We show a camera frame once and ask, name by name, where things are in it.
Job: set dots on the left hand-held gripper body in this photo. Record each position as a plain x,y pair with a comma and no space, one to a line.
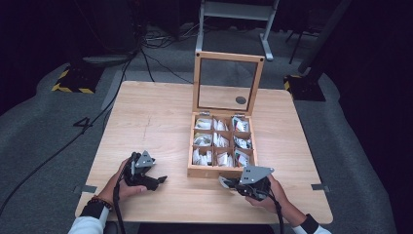
139,172

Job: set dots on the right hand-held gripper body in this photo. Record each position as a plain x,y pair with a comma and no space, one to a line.
255,177

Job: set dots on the white tea packet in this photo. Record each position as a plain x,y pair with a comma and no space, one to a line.
223,182

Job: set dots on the wooden box with glass lid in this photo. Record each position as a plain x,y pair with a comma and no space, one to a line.
195,97

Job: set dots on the person's left hand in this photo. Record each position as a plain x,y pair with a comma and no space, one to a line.
128,191

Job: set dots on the person's right hand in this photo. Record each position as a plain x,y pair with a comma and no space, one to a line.
277,195

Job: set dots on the group of tea packets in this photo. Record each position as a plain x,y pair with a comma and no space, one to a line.
220,143

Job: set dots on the grey tape piece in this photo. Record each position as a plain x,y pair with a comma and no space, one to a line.
86,188
319,187

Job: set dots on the dark round disc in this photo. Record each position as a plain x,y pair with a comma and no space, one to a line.
240,100

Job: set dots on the black yellow striped stand base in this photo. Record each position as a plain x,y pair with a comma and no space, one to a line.
76,81
305,87

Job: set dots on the grey flat stand foot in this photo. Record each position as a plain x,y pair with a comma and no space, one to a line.
107,59

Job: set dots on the dark slanted stand pole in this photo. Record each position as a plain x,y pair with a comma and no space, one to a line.
324,35

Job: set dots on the grey metal stand frame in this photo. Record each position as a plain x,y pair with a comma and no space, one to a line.
233,9

